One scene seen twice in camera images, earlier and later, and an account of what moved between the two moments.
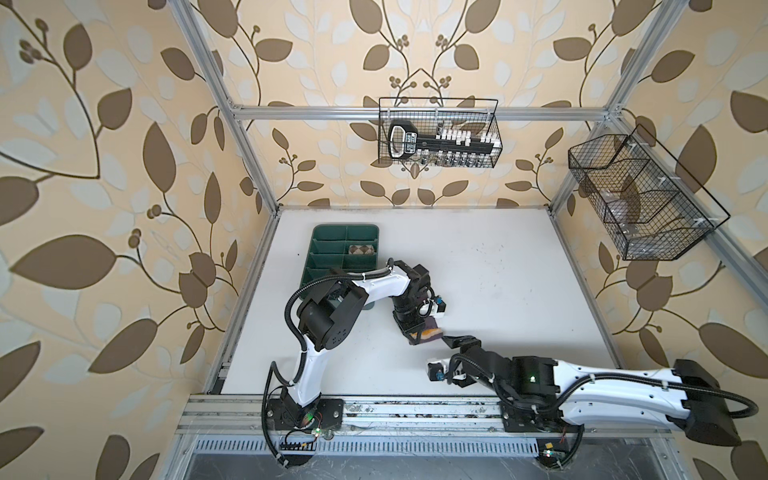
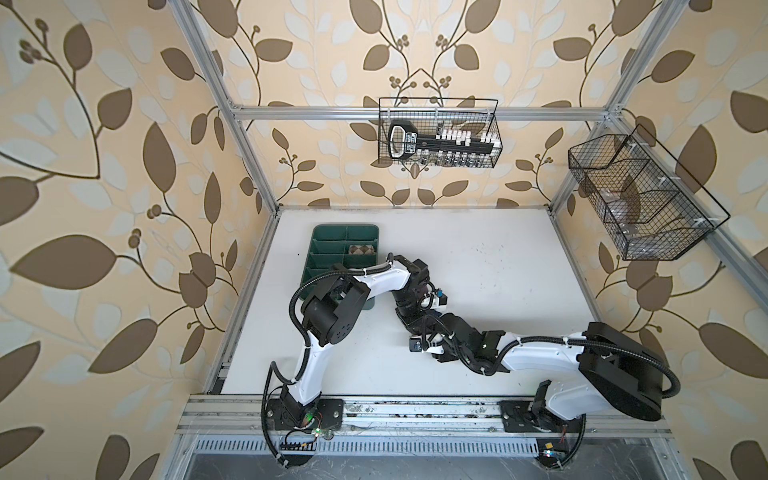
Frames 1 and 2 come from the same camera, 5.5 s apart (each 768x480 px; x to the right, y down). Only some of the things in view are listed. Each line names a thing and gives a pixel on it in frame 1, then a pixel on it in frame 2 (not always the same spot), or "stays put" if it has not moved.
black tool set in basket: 447,148 stays put
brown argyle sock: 360,249 stays put
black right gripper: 465,343 to 443,356
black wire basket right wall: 651,208 stays put
